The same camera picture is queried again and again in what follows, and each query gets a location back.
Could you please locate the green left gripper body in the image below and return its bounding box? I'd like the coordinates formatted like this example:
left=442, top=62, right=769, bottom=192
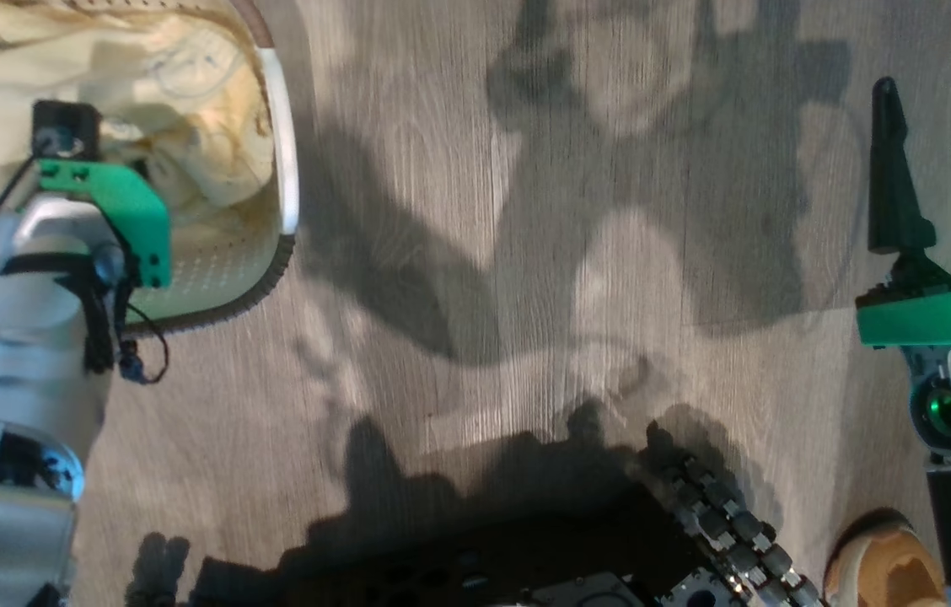
left=35, top=158, right=173, bottom=289

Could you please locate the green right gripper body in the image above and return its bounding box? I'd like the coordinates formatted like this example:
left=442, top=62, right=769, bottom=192
left=855, top=274, right=951, bottom=346

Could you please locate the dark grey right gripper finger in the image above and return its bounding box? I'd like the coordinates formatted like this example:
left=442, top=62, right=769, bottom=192
left=867, top=76, right=951, bottom=287

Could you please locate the pale yellow bear print cloth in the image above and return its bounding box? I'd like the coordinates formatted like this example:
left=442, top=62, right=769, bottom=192
left=0, top=0, right=276, bottom=228

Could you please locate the cream laundry basket brown rim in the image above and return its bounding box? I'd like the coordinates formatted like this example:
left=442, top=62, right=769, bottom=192
left=0, top=0, right=301, bottom=338

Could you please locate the tan shoe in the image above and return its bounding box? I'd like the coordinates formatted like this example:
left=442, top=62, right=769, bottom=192
left=823, top=510, right=948, bottom=607

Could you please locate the black grey roller wheel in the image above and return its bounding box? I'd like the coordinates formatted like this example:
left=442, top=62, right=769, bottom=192
left=653, top=455, right=826, bottom=607

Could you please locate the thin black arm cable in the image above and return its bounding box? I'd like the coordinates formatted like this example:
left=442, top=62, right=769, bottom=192
left=83, top=253, right=170, bottom=386

